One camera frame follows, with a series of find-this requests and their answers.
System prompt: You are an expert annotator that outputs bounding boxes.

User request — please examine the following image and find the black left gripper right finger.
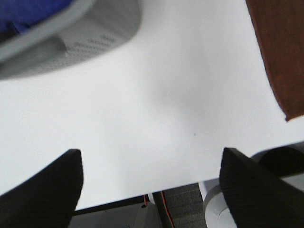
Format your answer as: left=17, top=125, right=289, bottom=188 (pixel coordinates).
left=218, top=147, right=304, bottom=228

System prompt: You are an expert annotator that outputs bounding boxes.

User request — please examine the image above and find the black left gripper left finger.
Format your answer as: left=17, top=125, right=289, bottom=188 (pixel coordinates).
left=0, top=149, right=83, bottom=228

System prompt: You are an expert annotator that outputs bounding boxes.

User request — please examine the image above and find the brown towel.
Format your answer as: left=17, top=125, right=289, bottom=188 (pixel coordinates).
left=246, top=0, right=304, bottom=121

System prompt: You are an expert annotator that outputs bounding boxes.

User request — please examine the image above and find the grey perforated laundry basket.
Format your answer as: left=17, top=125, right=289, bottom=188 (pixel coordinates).
left=0, top=0, right=141, bottom=80

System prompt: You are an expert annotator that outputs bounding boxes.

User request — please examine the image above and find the blue cloth in basket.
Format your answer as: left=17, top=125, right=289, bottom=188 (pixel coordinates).
left=0, top=0, right=72, bottom=34

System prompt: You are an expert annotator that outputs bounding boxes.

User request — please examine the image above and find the orange and black cable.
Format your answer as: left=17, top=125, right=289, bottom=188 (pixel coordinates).
left=153, top=190, right=175, bottom=228

